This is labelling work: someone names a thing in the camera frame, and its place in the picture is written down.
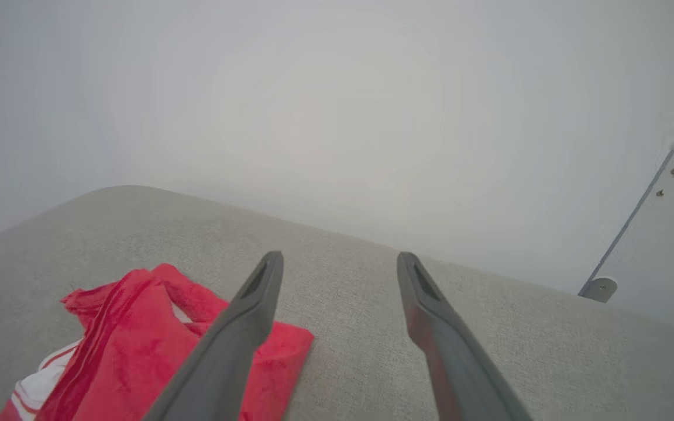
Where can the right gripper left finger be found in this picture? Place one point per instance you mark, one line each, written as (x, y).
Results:
(226, 356)

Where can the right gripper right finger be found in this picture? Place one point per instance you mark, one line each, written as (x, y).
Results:
(460, 368)

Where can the grey fabric sofa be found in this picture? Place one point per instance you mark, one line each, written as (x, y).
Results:
(360, 351)

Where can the red and white garment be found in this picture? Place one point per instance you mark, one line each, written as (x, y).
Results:
(132, 351)

